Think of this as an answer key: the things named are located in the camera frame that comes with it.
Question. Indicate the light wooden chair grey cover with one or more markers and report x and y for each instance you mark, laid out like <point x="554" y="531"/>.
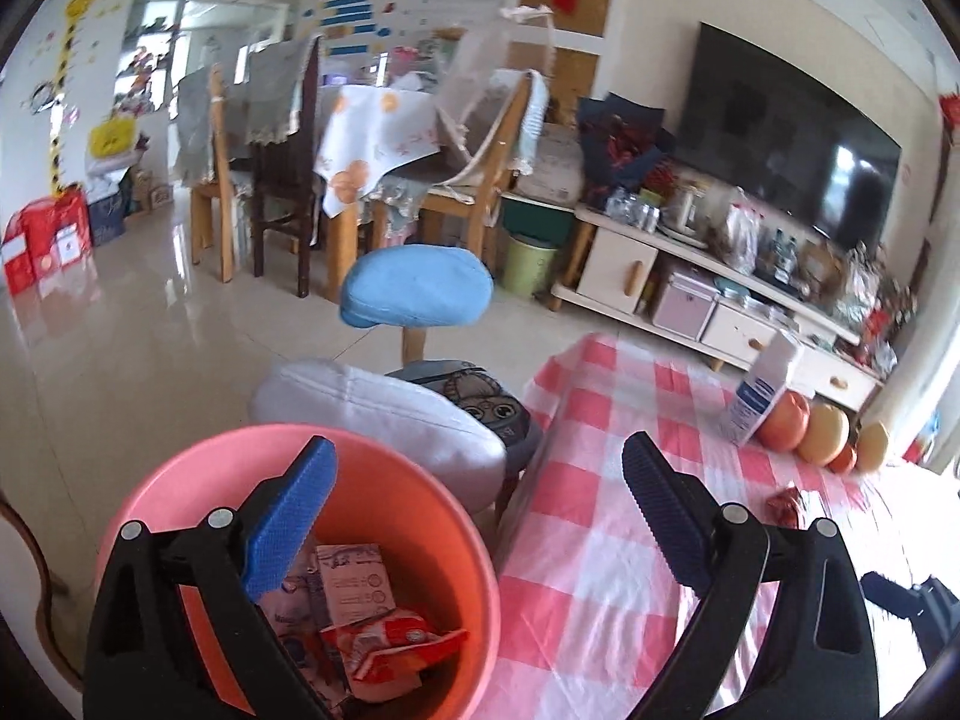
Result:
<point x="214" y="165"/>

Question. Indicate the white drink container blue label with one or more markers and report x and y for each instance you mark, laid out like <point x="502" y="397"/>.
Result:
<point x="761" y="390"/>

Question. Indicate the clear plastic bag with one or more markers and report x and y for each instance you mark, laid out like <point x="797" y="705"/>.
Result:
<point x="741" y="236"/>

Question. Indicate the giraffe height wall sticker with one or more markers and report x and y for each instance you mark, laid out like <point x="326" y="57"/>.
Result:
<point x="75" y="15"/>

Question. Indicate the red snack packet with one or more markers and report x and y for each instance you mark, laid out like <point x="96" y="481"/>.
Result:
<point x="390" y="645"/>

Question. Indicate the red apple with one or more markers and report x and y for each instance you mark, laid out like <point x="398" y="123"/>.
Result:
<point x="786" y="424"/>

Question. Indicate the white bedding bag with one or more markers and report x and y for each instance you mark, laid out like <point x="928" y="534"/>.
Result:
<point x="551" y="161"/>

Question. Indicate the dark wooden chair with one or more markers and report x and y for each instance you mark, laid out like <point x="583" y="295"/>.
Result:
<point x="281" y="195"/>

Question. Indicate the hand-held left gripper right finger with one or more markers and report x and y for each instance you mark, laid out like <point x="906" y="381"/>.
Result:
<point x="667" y="525"/>

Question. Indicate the pink storage box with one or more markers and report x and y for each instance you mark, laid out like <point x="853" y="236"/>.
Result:
<point x="682" y="307"/>

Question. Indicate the small yellow pear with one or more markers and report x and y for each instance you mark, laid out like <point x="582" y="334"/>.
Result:
<point x="874" y="446"/>

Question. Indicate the grey cushion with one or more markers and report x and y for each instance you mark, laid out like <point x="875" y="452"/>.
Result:
<point x="375" y="420"/>

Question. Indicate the dark green container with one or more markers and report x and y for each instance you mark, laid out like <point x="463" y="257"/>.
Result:
<point x="540" y="214"/>

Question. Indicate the light wooden chair with towel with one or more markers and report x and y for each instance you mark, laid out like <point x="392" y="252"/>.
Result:
<point x="510" y="135"/>

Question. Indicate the light green waste bin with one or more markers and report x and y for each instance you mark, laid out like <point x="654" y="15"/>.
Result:
<point x="529" y="266"/>

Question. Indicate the large yellow pear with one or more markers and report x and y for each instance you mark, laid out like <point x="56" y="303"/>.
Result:
<point x="823" y="431"/>

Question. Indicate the mesh food cover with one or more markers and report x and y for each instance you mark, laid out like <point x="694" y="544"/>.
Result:
<point x="480" y="67"/>

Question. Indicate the dark blue wrapped bouquet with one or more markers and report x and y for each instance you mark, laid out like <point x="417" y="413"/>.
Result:
<point x="622" y="142"/>

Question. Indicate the pink plastic bucket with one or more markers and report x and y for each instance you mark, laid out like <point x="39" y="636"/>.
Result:
<point x="420" y="540"/>

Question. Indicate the white carton blue print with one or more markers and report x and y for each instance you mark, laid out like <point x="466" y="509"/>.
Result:
<point x="360" y="585"/>

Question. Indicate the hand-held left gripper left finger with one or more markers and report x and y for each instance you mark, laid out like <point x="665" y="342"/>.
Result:
<point x="289" y="517"/>

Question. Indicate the yellow plastic bag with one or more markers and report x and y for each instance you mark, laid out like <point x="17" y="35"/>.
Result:
<point x="112" y="136"/>

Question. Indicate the cartoon face cushion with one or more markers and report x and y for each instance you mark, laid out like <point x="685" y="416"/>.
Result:
<point x="480" y="405"/>

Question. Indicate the black television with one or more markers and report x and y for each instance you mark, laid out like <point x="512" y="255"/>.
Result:
<point x="787" y="135"/>

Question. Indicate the blue padded stool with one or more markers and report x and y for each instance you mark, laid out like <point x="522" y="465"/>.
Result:
<point x="412" y="285"/>

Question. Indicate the small red wrapper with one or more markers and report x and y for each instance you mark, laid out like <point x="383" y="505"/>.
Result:
<point x="785" y="506"/>

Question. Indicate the blue printed box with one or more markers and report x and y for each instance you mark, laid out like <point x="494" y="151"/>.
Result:
<point x="107" y="214"/>

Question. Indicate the red white checked tablecloth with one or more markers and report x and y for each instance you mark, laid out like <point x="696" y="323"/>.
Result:
<point x="570" y="577"/>

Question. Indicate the red gift box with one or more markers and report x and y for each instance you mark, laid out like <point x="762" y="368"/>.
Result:
<point x="71" y="225"/>
<point x="30" y="247"/>

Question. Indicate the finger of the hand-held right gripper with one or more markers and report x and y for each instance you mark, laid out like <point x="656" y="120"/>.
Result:
<point x="937" y="615"/>
<point x="885" y="592"/>

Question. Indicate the orange persimmon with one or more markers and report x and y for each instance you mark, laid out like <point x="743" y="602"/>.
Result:
<point x="844" y="459"/>

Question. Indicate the white kitchen appliance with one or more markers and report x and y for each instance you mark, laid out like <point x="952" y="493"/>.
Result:
<point x="686" y="210"/>

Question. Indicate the white television cabinet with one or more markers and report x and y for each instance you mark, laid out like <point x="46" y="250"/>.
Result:
<point x="615" y="262"/>

